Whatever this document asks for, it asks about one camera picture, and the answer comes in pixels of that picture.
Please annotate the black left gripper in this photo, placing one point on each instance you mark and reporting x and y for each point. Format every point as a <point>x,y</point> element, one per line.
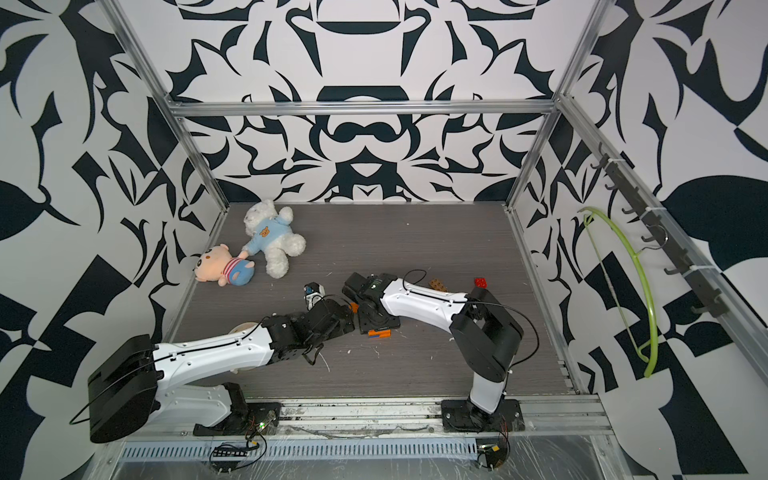
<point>347,327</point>

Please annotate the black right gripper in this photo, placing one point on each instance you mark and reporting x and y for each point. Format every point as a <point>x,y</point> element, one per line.
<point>363,325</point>

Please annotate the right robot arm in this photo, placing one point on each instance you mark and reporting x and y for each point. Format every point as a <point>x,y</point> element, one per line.
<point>485,332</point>

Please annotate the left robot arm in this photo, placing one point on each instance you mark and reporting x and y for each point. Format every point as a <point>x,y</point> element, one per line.
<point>144,382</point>

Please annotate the brown lego brick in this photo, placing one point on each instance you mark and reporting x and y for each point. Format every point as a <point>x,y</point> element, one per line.
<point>437,285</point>

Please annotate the cream round toy clock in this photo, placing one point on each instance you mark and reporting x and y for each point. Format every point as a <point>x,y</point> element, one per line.
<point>244,327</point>

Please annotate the white teddy bear blue shirt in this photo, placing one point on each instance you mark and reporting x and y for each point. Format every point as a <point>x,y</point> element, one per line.
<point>270,232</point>

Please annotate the pink doll plush toy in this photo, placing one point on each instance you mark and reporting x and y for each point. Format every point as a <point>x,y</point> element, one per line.
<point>218,265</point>

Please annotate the black connector box left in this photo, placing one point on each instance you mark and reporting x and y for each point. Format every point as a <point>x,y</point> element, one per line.
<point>227,457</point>

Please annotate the black connector box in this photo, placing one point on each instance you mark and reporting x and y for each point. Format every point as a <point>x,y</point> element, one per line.
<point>491,457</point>
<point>227,457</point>

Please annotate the black connector box right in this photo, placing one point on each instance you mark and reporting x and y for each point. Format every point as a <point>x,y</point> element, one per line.
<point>491,457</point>

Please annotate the black hook rack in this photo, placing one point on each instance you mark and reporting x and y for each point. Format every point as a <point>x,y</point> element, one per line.
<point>660,236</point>

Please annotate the green hoop hanger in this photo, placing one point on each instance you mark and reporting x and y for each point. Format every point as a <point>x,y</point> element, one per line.
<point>628,287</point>

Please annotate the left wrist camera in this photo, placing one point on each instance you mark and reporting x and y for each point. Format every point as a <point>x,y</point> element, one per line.
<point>313,293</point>

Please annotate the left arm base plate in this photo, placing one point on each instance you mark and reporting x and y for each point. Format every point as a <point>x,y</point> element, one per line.
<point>245,418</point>

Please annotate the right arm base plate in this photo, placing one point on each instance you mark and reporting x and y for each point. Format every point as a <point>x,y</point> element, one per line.
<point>463,416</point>

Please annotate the aluminium frame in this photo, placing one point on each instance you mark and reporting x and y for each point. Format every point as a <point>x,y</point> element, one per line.
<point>459,138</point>

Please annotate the white cable duct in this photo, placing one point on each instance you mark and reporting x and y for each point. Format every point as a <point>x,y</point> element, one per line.
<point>306,450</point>

